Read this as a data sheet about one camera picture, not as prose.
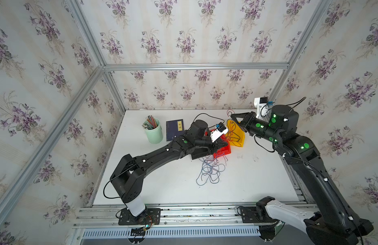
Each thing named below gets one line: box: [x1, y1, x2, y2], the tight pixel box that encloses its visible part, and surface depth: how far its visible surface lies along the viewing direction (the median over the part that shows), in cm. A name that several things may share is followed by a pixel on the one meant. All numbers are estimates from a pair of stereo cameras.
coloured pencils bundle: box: [141, 114, 158, 130], surface depth 96 cm
